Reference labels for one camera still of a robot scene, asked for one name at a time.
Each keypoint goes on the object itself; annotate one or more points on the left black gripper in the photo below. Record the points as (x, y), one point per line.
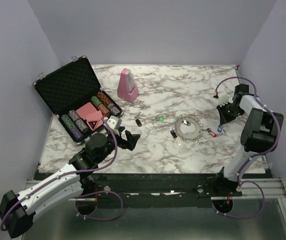
(132, 139)

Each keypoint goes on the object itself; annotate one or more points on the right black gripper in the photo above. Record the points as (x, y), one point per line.
(224, 118)

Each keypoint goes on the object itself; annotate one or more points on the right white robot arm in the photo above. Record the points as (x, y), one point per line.
(260, 135)

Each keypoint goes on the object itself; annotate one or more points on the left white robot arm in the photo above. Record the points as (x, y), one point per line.
(17, 211)

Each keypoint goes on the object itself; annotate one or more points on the black tag key left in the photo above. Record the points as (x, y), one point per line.
(137, 120)

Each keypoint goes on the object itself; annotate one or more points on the black tag key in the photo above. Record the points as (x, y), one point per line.
(174, 137)
(137, 120)

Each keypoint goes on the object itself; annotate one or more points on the red tag key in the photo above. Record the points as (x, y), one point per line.
(210, 132)

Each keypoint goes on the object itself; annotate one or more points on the green tag key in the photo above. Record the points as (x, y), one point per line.
(159, 119)

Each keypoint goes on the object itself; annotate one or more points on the black tag key centre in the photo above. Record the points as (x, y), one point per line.
(174, 137)

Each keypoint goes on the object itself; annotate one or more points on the black tag on disc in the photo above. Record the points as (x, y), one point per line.
(186, 122)

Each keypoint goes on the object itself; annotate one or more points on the pink metronome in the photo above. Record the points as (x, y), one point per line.
(127, 88)

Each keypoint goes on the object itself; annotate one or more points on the black poker chip case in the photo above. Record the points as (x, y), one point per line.
(68, 88)

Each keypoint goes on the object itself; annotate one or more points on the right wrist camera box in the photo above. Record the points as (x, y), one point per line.
(223, 99)

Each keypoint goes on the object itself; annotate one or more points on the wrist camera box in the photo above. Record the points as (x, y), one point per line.
(113, 122)
(223, 99)

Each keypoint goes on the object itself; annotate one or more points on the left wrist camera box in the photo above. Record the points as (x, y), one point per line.
(113, 122)

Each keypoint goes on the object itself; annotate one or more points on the black front mounting rail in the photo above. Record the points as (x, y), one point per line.
(156, 190)

